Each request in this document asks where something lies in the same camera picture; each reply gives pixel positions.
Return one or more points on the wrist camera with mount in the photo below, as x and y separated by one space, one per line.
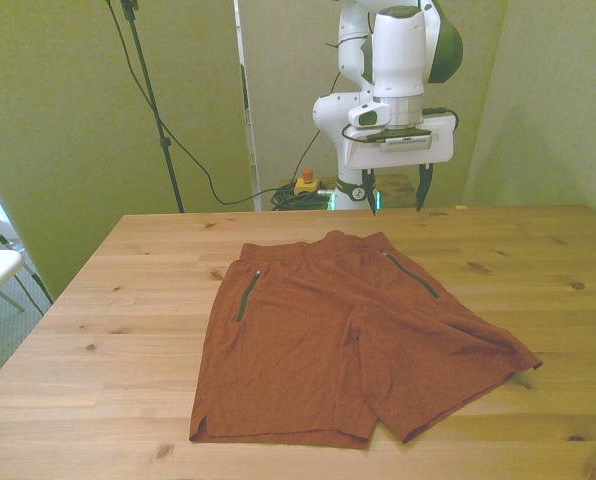
368 117

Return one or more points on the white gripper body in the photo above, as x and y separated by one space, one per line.
403 156

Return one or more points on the black tripod stand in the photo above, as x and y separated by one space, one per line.
150 95

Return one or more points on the rust orange shorts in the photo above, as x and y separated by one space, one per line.
318 350

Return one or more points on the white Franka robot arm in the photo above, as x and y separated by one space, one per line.
398 50

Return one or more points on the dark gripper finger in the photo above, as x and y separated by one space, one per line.
373 192
424 187

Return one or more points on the white vertical wall trim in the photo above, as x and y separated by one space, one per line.
248 145

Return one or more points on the yellow emergency stop button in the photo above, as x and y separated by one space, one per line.
307 185

